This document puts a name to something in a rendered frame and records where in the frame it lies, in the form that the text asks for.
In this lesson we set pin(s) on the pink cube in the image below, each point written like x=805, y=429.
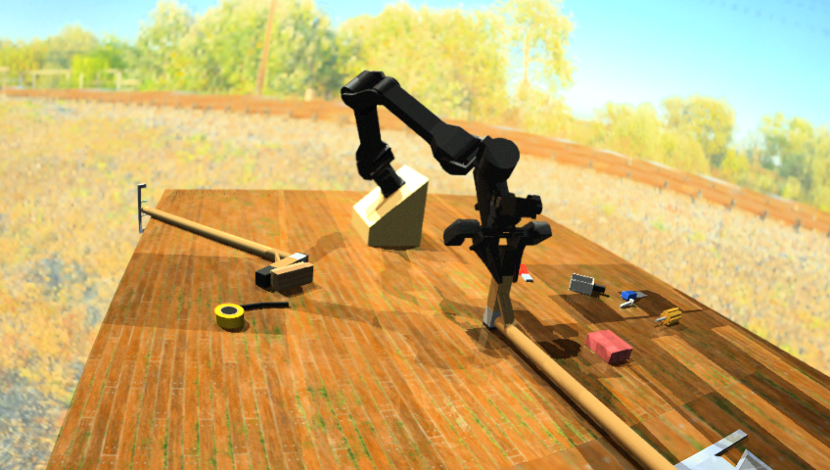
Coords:
x=607, y=345

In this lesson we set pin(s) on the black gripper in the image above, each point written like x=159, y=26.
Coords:
x=485, y=237

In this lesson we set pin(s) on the blue-handled scraper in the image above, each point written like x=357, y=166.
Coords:
x=632, y=295

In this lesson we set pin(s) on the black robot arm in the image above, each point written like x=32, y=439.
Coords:
x=453, y=147

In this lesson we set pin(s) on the yellow ring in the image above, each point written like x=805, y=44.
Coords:
x=229, y=316

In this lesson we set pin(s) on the dark grey bent rod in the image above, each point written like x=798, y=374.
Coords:
x=267, y=304

